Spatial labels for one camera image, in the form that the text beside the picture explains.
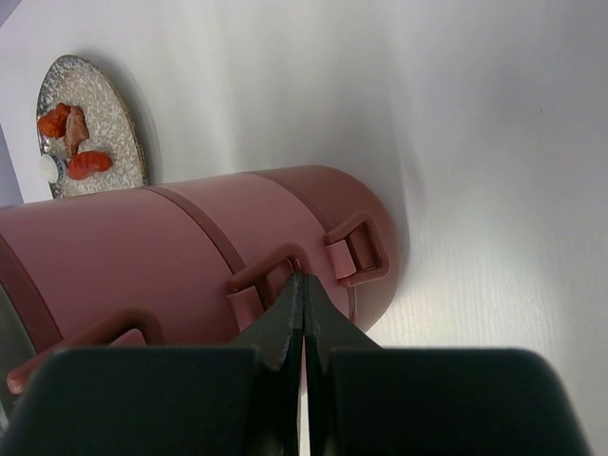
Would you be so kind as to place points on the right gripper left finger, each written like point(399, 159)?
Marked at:
point(239, 399)

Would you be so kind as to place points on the pink lunch container with handle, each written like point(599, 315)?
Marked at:
point(139, 266)

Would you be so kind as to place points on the orange fried chicken piece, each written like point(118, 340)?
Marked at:
point(54, 123)

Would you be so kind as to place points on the brown meat slice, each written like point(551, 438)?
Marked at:
point(76, 131)

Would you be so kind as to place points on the speckled ceramic plate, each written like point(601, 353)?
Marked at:
point(73, 80)

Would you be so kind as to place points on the red sausage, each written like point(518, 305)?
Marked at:
point(85, 164)

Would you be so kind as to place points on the dark red lunch container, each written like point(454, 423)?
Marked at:
point(350, 212)

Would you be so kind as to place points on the small white rice bowl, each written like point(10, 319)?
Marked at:
point(53, 168)

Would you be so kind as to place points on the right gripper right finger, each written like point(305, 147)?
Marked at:
point(368, 400)

